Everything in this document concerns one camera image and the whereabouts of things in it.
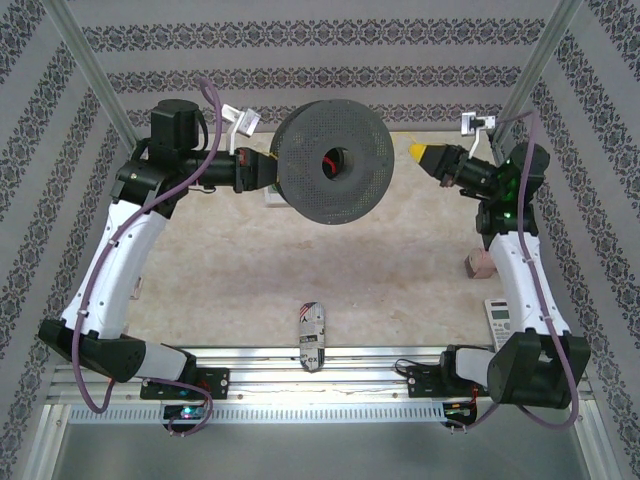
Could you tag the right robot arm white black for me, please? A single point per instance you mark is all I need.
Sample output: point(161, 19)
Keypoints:
point(525, 285)

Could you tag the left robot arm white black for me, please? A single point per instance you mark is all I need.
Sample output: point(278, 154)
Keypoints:
point(115, 270)

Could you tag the white plastic bin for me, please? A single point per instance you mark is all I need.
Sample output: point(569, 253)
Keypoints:
point(275, 200)

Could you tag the small pink eraser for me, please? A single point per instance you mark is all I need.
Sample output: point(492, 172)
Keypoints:
point(136, 289)

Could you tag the white calculator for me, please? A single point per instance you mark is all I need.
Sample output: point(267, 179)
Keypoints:
point(500, 320)

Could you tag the newspaper print case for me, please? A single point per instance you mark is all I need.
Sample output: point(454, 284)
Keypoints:
point(312, 330)

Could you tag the right control board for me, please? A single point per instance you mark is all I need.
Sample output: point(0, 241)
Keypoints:
point(457, 411)

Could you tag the control board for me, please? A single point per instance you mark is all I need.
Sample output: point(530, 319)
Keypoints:
point(185, 412)
point(457, 411)

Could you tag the left control board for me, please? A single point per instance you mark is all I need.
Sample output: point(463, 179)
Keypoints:
point(185, 412)

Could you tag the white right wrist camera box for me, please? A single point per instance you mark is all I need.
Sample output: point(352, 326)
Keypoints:
point(472, 124)

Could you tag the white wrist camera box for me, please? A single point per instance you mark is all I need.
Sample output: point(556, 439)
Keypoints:
point(247, 122)
point(472, 124)

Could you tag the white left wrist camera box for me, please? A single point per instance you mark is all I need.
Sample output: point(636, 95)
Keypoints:
point(247, 122)

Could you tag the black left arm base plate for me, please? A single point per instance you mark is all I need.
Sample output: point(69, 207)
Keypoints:
point(215, 382)

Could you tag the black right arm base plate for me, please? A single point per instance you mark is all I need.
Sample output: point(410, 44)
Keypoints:
point(425, 382)

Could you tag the aluminium frame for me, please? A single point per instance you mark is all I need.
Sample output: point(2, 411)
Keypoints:
point(350, 382)

